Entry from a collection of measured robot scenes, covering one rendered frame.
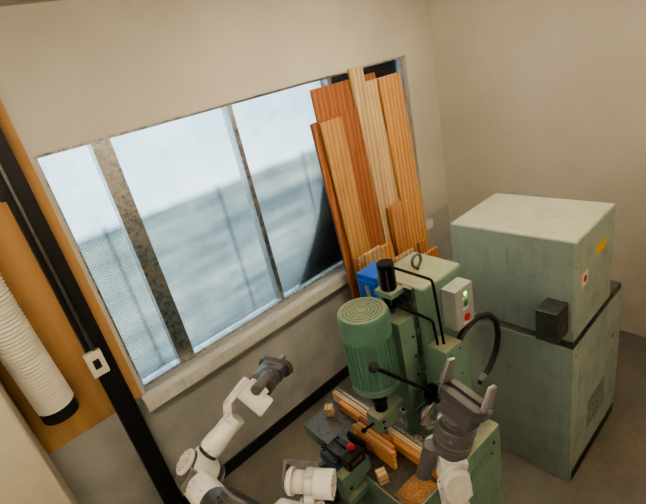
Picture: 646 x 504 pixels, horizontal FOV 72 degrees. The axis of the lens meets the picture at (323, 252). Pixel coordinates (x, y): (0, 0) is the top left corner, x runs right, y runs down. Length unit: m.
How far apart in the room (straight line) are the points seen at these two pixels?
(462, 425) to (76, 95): 1.98
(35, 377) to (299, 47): 2.17
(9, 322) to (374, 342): 1.44
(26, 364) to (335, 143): 1.98
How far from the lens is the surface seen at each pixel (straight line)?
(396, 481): 1.78
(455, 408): 1.06
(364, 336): 1.45
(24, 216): 2.16
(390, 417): 1.77
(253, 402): 1.47
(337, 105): 2.98
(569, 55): 3.43
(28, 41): 2.30
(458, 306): 1.61
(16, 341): 2.19
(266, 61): 2.75
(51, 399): 2.32
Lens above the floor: 2.30
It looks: 24 degrees down
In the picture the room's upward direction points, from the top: 13 degrees counter-clockwise
